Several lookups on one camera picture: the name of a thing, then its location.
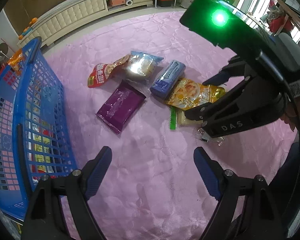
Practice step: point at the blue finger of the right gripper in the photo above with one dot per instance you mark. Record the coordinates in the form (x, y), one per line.
(236, 67)
(243, 103)

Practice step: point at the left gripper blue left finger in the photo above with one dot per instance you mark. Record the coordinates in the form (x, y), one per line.
(92, 174)

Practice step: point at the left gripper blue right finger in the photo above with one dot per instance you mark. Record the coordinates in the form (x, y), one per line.
(214, 177)

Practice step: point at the yellow orange snack bag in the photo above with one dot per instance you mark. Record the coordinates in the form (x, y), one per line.
(187, 94)

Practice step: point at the green scallion cracker pack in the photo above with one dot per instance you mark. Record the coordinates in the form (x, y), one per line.
(178, 119)

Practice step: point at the red yellow snack bag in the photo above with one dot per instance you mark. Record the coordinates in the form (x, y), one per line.
(41, 150)

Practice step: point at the Doublemint gum pack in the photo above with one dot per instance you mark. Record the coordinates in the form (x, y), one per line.
(163, 85)

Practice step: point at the purple snack packet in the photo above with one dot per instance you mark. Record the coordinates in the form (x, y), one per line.
(120, 106)

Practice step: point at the red snack pouch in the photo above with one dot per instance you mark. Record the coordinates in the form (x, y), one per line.
(102, 72)

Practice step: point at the orange snack packet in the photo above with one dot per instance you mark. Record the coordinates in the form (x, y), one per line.
(15, 60)

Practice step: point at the blue bread packet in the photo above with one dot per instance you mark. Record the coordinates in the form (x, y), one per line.
(141, 66)

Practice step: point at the pink quilted tablecloth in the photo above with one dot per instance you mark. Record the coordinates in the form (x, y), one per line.
(152, 189)

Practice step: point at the blue plastic basket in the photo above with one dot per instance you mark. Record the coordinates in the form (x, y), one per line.
(36, 95)

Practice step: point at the white TV cabinet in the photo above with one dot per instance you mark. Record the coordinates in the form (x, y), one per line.
(72, 14)

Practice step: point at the oranges on plate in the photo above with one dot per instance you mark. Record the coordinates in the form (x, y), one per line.
(28, 29)

